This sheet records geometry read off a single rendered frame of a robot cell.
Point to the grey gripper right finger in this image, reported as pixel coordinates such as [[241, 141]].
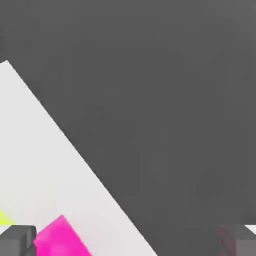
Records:
[[240, 243]]

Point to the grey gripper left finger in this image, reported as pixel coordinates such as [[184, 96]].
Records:
[[16, 240]]

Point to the large yellow box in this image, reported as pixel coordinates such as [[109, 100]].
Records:
[[5, 219]]

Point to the large magenta box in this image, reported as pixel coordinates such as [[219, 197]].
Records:
[[60, 238]]

